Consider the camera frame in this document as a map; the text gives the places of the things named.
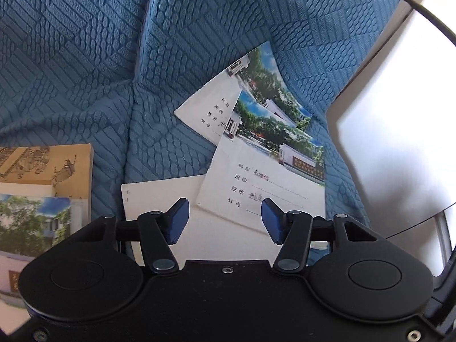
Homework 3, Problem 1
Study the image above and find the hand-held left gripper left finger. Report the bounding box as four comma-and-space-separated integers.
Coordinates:
80, 198, 190, 275

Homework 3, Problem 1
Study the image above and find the black curved tube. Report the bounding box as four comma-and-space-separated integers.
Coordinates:
402, 0, 456, 48

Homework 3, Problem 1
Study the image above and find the photo cover notebook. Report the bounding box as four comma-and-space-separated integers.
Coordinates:
196, 90, 326, 221
174, 41, 313, 146
0, 193, 90, 309

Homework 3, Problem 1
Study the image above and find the white paper sheet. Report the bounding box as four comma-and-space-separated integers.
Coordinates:
121, 174, 327, 268

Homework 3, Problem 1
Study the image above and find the blue textured sofa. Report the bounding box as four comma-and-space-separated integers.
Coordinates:
0, 0, 416, 229

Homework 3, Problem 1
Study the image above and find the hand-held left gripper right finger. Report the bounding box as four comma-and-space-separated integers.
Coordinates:
261, 199, 378, 275

